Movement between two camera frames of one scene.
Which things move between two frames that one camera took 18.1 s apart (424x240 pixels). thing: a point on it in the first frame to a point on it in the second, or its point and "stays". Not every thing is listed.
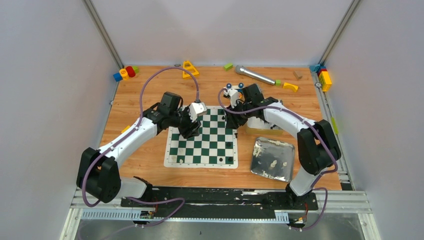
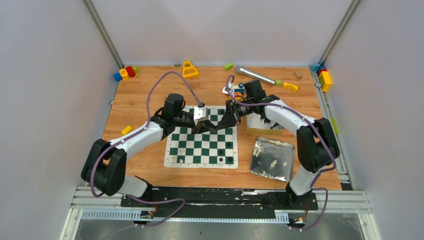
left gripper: (189, 124) to (197, 123)
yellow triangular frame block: (187, 66) stays
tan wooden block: (298, 74) stays
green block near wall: (228, 66) stays
